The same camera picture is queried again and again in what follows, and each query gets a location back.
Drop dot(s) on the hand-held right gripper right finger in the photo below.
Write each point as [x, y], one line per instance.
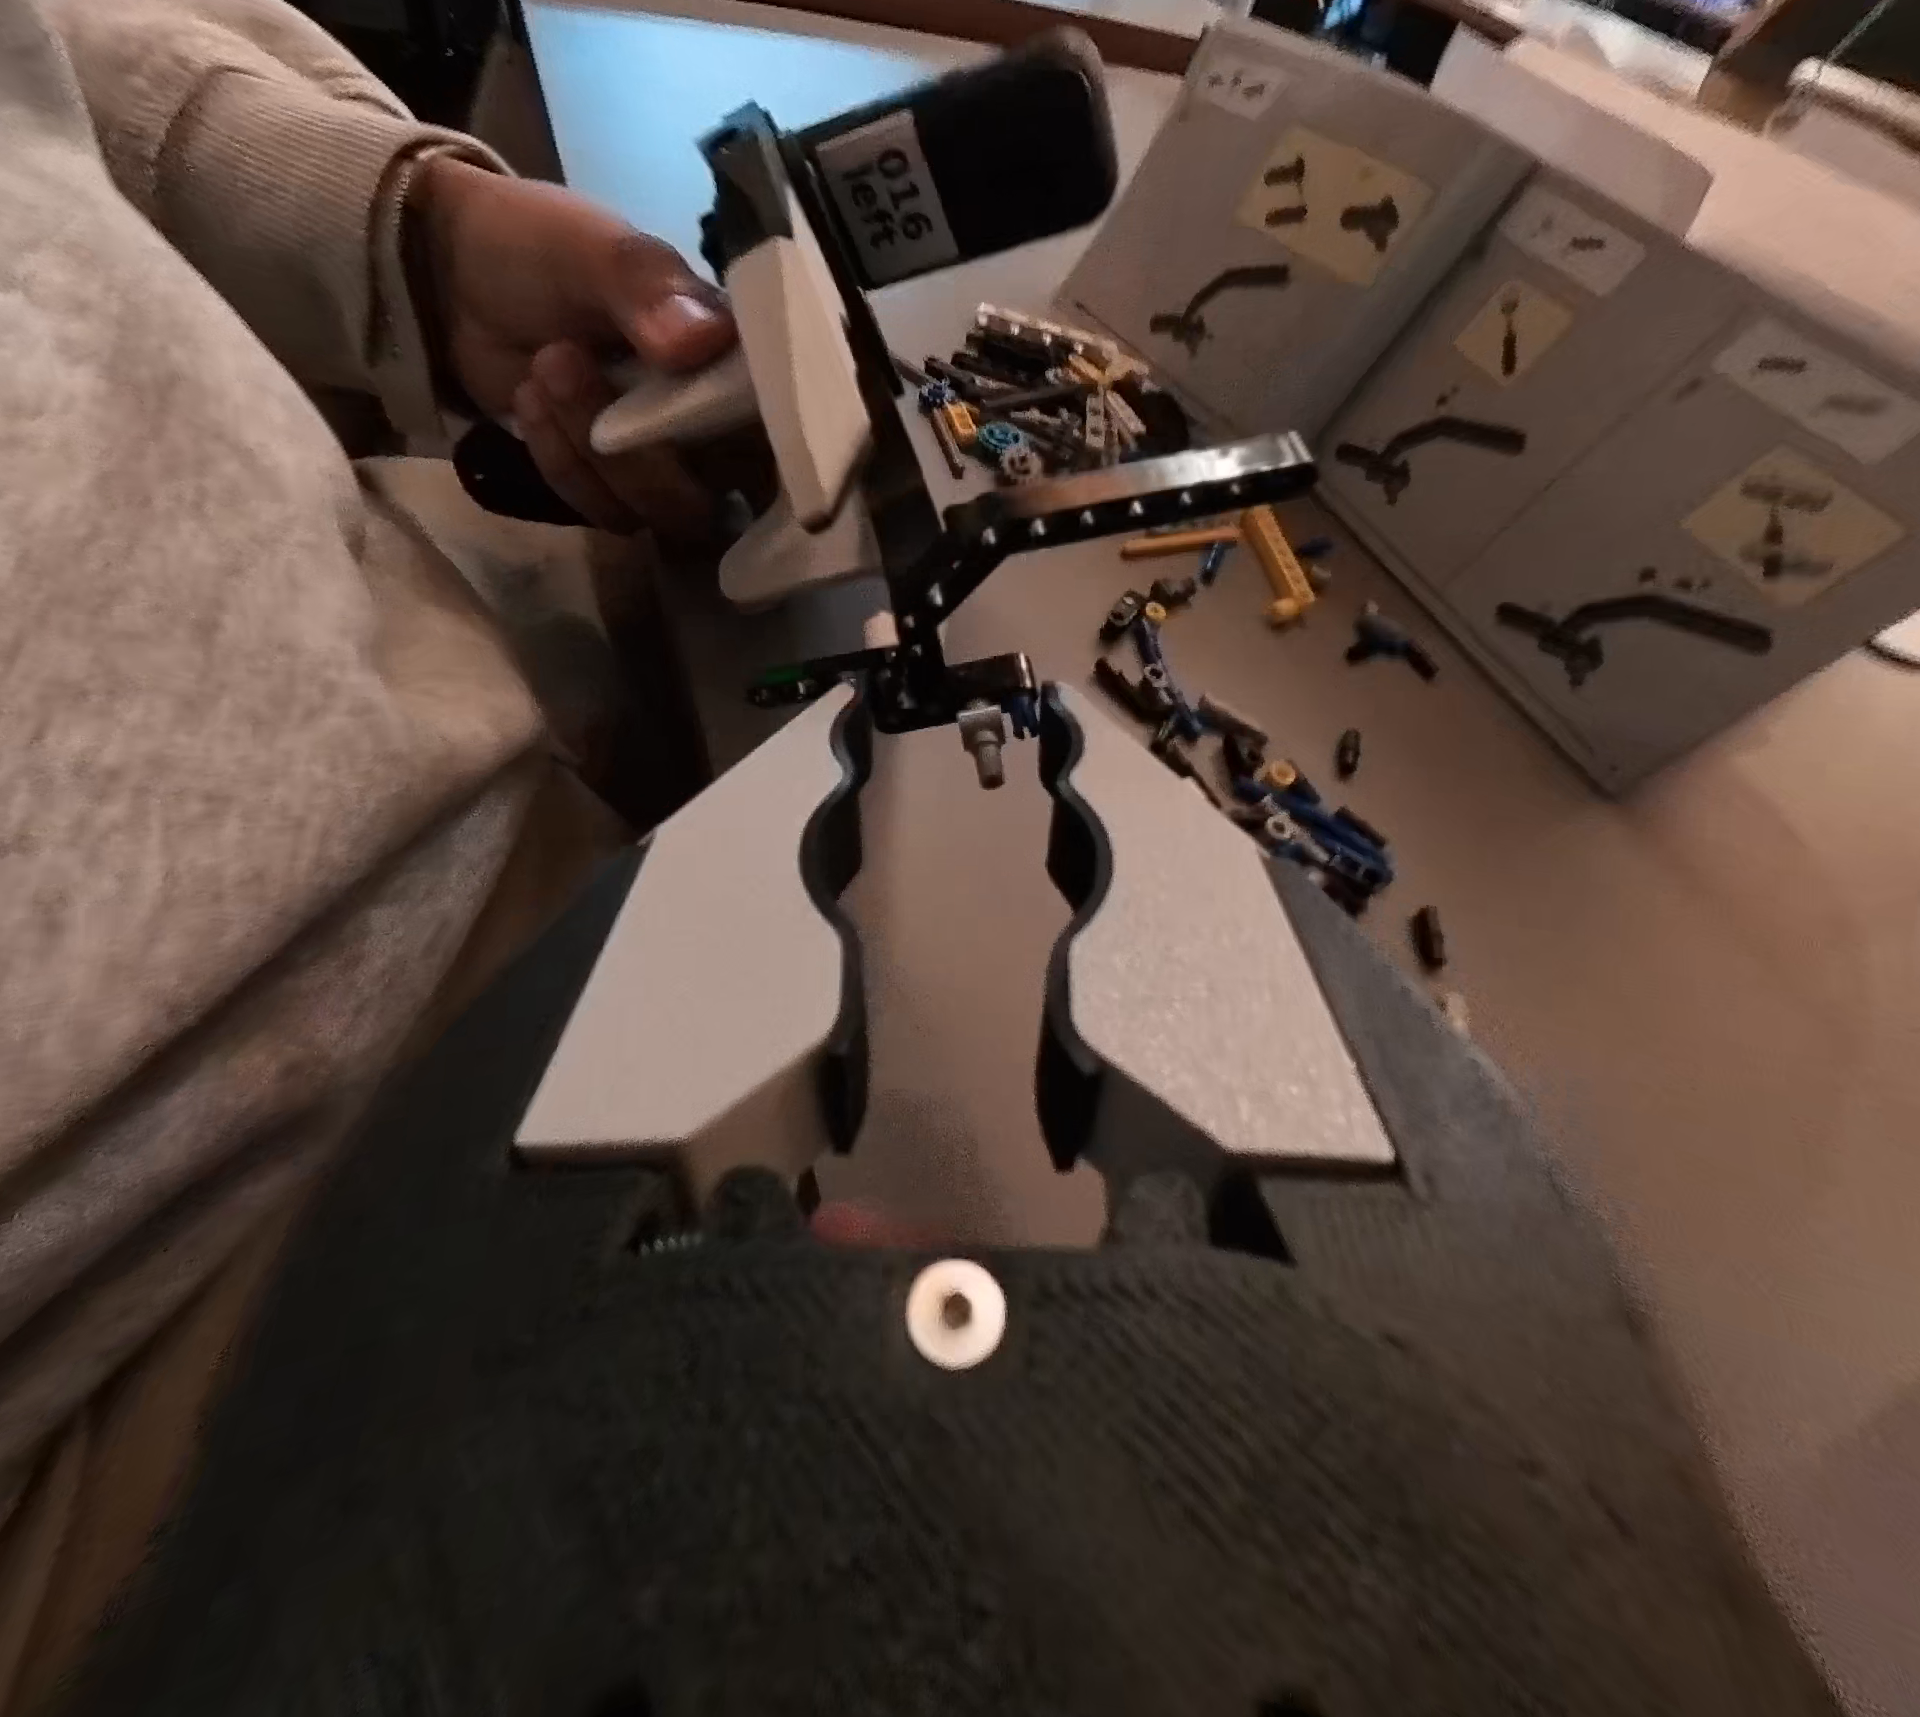
[1201, 982]

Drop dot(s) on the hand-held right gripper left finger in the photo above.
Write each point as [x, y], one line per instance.
[690, 982]

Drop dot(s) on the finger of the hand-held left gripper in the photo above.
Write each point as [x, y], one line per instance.
[810, 382]
[794, 565]

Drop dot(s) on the black lego beam assembly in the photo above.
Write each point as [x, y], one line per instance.
[1140, 497]

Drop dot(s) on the person's left forearm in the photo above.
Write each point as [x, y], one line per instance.
[254, 187]

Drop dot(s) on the pile of mixed lego pieces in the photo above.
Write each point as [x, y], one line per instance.
[1034, 397]

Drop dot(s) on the blue black lego connector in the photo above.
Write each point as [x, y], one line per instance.
[1381, 641]

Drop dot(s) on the thin yellow lego beam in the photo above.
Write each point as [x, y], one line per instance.
[1184, 538]

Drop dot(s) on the thick yellow lego beam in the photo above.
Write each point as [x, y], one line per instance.
[1287, 568]

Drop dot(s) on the lego instruction booklet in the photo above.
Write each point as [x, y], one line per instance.
[1591, 502]

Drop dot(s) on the person's left hand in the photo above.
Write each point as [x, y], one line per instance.
[540, 292]

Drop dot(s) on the cluster of blue black pins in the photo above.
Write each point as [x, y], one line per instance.
[1274, 794]

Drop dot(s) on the white cardboard box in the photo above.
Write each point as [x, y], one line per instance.
[1591, 142]

